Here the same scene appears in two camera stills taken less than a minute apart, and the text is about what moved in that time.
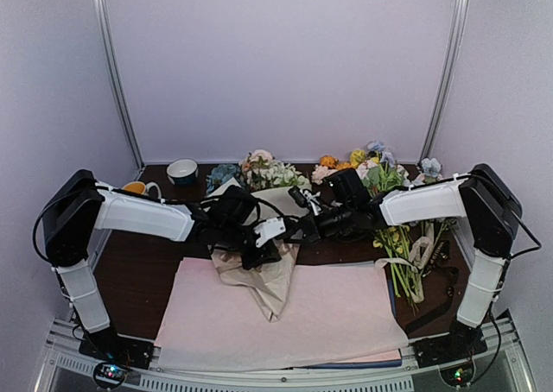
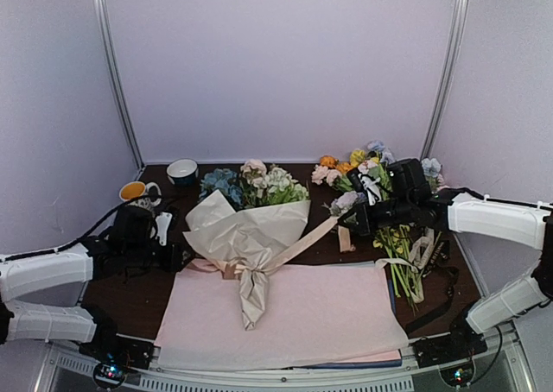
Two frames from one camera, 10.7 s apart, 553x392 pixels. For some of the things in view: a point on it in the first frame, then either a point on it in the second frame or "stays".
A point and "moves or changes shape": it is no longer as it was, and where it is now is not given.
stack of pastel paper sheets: x=331 y=316 stays
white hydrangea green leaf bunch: x=279 y=174 to x=281 y=188
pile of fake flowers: x=405 y=245 stays
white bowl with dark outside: x=182 y=171 stays
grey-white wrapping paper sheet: x=267 y=279 moves or changes shape
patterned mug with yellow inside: x=142 y=187 stays
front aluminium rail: x=499 y=366 stays
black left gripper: x=262 y=257 to x=172 y=262
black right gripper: x=313 y=230 to x=352 y=225
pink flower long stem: x=257 y=156 to x=254 y=171
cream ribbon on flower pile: x=420 y=254 stays
